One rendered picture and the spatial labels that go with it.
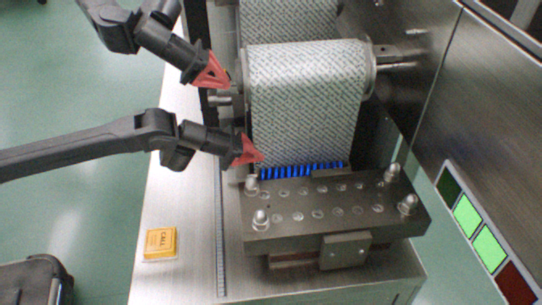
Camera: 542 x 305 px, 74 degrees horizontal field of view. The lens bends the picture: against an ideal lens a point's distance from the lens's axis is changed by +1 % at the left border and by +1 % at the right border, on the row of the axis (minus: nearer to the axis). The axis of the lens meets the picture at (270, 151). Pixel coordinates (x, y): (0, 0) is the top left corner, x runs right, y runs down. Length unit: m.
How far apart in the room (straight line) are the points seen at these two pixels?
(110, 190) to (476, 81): 2.09
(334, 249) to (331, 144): 0.24
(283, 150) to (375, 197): 0.23
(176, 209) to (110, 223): 1.25
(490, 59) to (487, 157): 0.14
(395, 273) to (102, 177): 1.96
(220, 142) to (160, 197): 0.31
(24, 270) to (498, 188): 1.76
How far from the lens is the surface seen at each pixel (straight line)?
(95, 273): 2.06
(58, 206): 2.43
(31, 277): 1.88
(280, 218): 0.78
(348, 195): 0.83
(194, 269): 0.88
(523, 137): 0.56
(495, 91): 0.59
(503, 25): 0.60
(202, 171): 1.06
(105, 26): 0.76
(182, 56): 0.74
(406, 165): 1.22
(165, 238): 0.91
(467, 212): 0.66
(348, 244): 0.79
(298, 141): 0.83
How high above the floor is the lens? 1.66
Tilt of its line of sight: 43 degrees down
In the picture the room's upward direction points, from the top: straight up
